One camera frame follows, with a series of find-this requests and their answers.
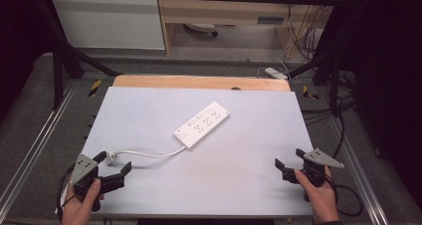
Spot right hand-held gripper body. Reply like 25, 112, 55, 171
298, 147, 345, 203

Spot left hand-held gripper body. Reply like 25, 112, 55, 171
68, 153, 105, 213

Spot white plug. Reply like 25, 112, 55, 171
105, 151, 119, 166

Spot white power cable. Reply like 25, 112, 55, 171
113, 145, 187, 160

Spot person's right hand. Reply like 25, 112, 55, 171
294, 165, 340, 225

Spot person's left hand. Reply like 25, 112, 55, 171
61, 179, 106, 225

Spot pale grey table mat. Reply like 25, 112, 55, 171
80, 87, 315, 218

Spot white floor power strip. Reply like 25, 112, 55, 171
264, 67, 290, 82

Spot black curtain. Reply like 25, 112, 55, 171
0, 0, 56, 119
337, 0, 422, 199

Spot white cabinet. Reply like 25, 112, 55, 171
49, 0, 166, 51

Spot chair base with wheel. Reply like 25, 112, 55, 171
183, 22, 220, 38

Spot wooden desk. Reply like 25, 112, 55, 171
154, 0, 342, 58

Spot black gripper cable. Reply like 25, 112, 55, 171
55, 163, 77, 222
324, 174, 364, 218

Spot aluminium rail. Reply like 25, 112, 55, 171
329, 116, 390, 225
0, 80, 80, 207

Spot black floor cables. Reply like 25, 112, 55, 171
300, 70, 357, 160

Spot bundle of hanging cables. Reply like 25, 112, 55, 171
287, 4, 321, 61

